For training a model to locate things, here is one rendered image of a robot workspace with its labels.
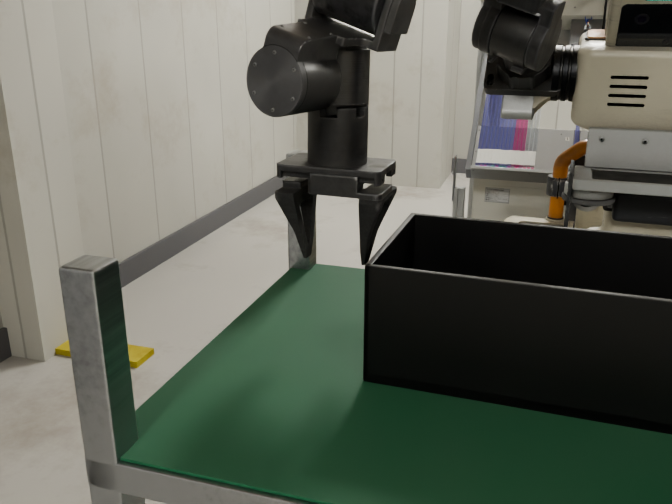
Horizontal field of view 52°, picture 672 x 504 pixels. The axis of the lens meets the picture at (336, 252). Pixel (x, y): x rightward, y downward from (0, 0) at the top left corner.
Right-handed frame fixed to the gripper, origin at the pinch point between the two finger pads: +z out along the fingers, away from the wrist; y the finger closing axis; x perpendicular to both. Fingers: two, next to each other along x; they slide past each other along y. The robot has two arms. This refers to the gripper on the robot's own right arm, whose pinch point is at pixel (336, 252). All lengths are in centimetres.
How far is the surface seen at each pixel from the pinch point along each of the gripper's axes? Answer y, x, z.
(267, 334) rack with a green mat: -6.4, -2.8, 8.9
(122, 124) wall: -179, 215, 26
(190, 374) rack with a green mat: -9.7, -12.7, 9.0
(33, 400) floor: -143, 102, 104
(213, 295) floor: -129, 206, 102
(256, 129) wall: -181, 368, 50
